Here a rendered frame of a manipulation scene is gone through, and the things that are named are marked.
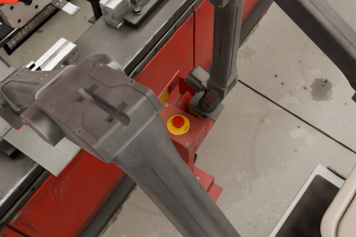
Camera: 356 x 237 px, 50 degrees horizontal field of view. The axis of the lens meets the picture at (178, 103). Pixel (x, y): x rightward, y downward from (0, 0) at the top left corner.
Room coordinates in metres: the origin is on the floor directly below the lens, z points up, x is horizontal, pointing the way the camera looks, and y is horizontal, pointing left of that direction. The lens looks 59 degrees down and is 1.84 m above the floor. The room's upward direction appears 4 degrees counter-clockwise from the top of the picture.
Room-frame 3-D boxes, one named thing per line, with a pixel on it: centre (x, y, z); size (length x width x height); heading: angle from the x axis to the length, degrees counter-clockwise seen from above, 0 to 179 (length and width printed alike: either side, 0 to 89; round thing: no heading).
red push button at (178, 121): (0.56, 0.00, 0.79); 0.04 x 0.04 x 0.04
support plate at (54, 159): (0.48, 0.35, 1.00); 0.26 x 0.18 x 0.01; 53
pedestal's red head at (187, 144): (0.60, -0.02, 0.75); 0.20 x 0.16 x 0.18; 145
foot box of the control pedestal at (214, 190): (0.59, -0.04, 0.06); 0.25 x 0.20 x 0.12; 55
